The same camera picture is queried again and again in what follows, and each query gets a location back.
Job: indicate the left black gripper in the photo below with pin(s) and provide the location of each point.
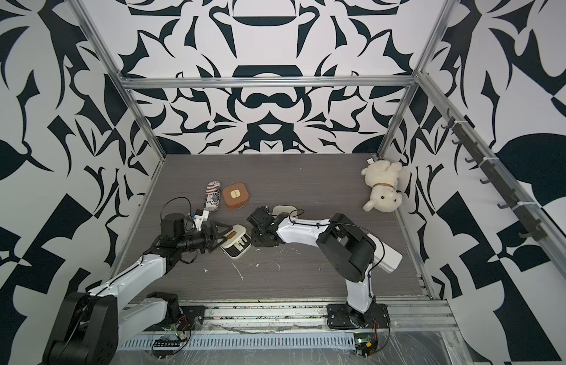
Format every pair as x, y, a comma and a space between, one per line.
214, 236

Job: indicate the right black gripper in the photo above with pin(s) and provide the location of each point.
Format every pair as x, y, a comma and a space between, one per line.
254, 242

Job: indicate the cream nail kit case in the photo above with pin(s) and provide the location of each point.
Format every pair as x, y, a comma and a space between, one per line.
237, 243
285, 209

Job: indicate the brown nail kit case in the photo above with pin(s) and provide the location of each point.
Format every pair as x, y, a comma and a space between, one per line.
236, 195

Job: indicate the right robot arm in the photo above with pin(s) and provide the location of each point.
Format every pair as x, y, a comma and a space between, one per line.
352, 251

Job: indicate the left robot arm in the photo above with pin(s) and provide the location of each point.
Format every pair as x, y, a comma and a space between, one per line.
91, 326

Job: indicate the crushed flag print can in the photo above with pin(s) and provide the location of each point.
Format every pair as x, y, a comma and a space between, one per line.
213, 193

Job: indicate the left circuit board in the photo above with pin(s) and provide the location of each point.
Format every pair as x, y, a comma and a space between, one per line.
166, 346

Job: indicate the circuit board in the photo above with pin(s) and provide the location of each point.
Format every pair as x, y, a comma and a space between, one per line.
366, 344
166, 346

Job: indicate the white box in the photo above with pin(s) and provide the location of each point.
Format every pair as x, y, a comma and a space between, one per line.
385, 257

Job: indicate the white teddy bear plush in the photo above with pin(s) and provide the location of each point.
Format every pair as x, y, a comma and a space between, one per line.
382, 177

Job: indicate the right circuit board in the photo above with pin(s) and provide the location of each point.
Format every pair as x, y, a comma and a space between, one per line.
366, 344

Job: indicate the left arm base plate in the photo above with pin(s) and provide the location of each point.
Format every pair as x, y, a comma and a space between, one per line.
189, 317

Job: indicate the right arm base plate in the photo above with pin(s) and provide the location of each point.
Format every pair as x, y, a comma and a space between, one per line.
343, 317

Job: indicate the wall hook rail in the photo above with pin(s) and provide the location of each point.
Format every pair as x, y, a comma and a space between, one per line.
497, 175

